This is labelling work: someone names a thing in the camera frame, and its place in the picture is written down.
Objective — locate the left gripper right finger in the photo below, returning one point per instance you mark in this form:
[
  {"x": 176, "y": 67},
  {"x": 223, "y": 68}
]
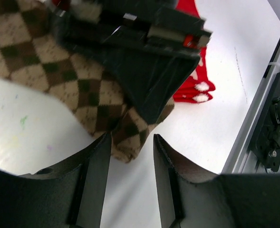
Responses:
[{"x": 189, "y": 196}]

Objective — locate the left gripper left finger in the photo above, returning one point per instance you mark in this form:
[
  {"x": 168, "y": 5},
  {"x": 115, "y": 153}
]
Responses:
[{"x": 68, "y": 194}]

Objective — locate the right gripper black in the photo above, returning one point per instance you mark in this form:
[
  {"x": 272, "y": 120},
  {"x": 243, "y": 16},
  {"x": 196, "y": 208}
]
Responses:
[{"x": 155, "y": 26}]

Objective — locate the brown argyle sock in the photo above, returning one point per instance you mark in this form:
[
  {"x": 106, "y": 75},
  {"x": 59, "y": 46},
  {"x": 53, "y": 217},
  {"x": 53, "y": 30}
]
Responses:
[{"x": 30, "y": 56}]

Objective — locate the red patterned sock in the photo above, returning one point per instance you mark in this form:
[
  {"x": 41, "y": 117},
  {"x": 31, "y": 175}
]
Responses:
[{"x": 197, "y": 86}]

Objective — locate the aluminium rail frame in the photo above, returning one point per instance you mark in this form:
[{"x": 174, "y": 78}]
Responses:
[{"x": 241, "y": 159}]

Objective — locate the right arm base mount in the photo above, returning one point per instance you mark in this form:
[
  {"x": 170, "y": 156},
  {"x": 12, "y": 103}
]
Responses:
[{"x": 265, "y": 142}]

